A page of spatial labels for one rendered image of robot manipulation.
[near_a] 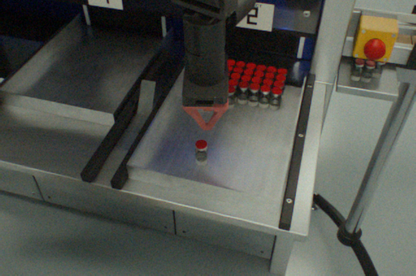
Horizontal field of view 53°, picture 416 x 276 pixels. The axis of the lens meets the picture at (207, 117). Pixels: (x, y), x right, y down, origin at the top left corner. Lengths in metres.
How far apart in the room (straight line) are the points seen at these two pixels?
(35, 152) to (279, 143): 0.45
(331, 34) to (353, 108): 1.46
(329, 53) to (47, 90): 0.61
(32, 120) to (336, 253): 1.23
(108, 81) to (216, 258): 0.92
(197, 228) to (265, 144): 0.78
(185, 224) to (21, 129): 0.80
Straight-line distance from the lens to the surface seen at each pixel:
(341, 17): 0.88
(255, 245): 1.51
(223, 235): 1.51
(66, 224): 1.82
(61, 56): 1.07
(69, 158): 0.80
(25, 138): 0.87
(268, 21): 0.90
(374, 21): 0.91
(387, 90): 0.99
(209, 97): 0.59
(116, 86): 0.94
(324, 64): 0.94
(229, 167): 0.75
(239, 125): 0.82
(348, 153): 2.08
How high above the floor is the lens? 1.45
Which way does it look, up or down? 42 degrees down
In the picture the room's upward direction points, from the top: straight up
